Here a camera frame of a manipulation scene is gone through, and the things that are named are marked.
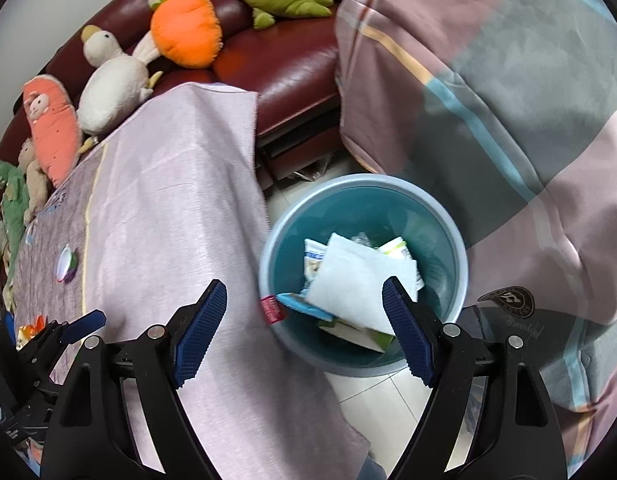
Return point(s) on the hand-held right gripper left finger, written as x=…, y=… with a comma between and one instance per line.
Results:
x=198, y=332

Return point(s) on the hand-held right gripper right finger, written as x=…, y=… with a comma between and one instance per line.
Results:
x=411, y=330

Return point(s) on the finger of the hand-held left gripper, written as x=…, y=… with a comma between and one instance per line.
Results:
x=86, y=322

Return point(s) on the white napkin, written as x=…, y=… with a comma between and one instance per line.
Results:
x=348, y=280

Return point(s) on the blue plastic bin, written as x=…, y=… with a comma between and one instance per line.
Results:
x=368, y=205

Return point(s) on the green white carton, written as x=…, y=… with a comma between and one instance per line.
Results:
x=358, y=336

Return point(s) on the orange snack packet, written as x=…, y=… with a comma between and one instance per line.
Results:
x=28, y=332

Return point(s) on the small white lid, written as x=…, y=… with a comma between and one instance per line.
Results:
x=65, y=262

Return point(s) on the white green snack packet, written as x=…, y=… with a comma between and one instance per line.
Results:
x=396, y=249

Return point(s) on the dark cloth with round emblem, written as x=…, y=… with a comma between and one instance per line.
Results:
x=508, y=305

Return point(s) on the white blue snack packet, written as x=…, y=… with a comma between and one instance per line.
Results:
x=313, y=260

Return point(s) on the green spiky plush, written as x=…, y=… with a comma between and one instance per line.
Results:
x=13, y=200

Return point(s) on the pink tablecloth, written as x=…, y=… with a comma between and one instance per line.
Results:
x=173, y=185

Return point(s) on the small beige bear plush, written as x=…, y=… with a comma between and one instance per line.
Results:
x=33, y=180

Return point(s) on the pink carrot plush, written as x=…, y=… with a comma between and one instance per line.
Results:
x=53, y=135

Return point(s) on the white duck plush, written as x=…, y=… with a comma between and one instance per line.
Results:
x=108, y=95

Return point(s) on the plaid pink grey blanket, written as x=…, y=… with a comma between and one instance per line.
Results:
x=488, y=85

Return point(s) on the dark red leather sofa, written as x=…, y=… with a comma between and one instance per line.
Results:
x=288, y=65

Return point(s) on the orange carrot rabbit plush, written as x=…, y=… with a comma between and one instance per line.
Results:
x=188, y=30

